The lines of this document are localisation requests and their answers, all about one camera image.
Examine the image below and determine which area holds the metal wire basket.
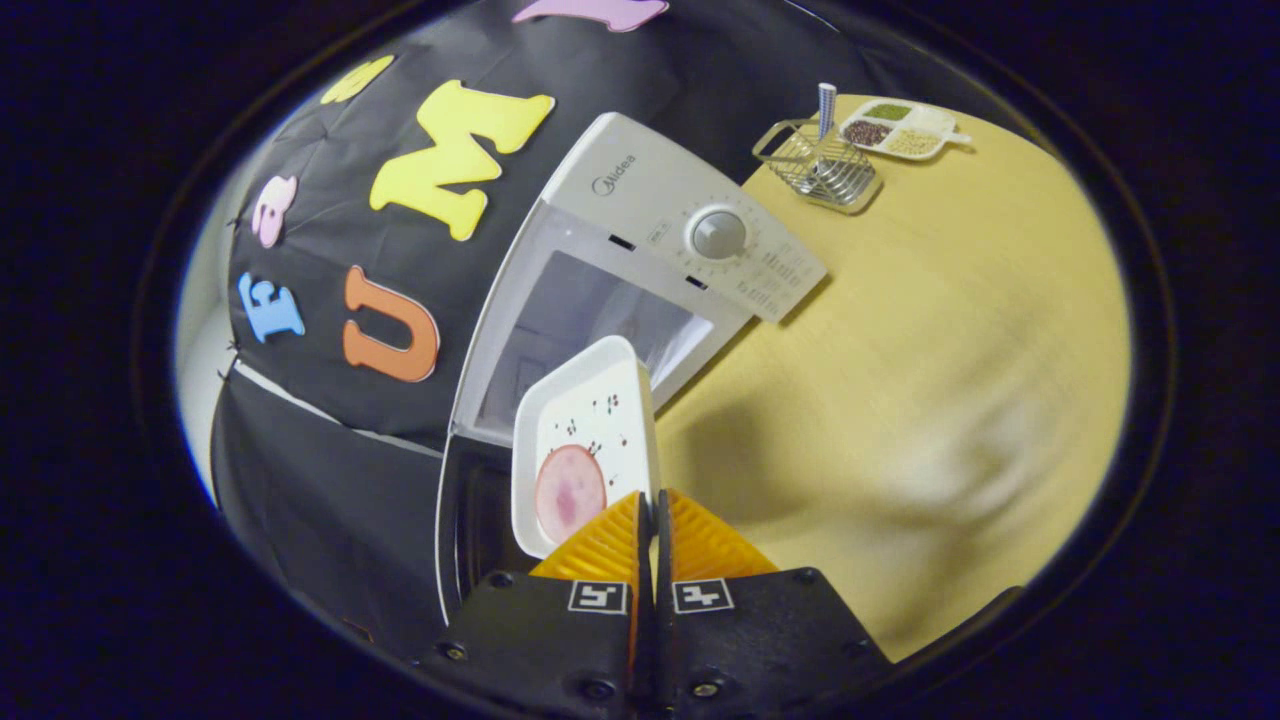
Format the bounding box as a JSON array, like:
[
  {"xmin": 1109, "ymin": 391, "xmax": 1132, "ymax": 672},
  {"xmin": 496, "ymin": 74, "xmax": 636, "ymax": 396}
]
[{"xmin": 752, "ymin": 115, "xmax": 883, "ymax": 216}]

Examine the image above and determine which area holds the white divided dish of beans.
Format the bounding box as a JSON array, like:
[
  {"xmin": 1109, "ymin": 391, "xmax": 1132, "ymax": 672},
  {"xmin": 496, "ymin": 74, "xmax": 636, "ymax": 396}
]
[{"xmin": 838, "ymin": 97, "xmax": 973, "ymax": 162}]

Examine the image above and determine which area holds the pink ham slice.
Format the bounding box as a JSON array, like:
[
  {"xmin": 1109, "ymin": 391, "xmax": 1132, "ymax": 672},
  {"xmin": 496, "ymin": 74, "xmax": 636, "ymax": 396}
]
[{"xmin": 533, "ymin": 445, "xmax": 608, "ymax": 546}]

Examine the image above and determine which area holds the white square plate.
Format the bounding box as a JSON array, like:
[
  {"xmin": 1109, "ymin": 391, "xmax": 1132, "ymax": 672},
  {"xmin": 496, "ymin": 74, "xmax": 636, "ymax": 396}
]
[{"xmin": 511, "ymin": 335, "xmax": 661, "ymax": 559}]

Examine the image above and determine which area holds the black backdrop cloth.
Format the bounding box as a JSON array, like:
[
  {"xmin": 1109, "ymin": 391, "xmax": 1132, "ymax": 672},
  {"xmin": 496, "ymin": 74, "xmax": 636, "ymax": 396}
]
[{"xmin": 205, "ymin": 0, "xmax": 1001, "ymax": 656}]

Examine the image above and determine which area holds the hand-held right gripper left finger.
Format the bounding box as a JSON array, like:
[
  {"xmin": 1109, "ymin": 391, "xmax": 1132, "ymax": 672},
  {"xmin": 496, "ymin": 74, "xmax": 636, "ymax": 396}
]
[{"xmin": 415, "ymin": 490, "xmax": 656, "ymax": 719}]

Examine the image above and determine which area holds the white microwave oven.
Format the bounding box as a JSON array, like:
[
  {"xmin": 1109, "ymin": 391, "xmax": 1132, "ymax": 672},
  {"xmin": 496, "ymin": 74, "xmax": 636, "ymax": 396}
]
[{"xmin": 433, "ymin": 112, "xmax": 829, "ymax": 631}]

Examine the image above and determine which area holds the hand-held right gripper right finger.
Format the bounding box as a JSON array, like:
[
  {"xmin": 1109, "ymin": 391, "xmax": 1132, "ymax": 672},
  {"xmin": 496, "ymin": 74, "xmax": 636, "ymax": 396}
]
[{"xmin": 655, "ymin": 488, "xmax": 891, "ymax": 719}]

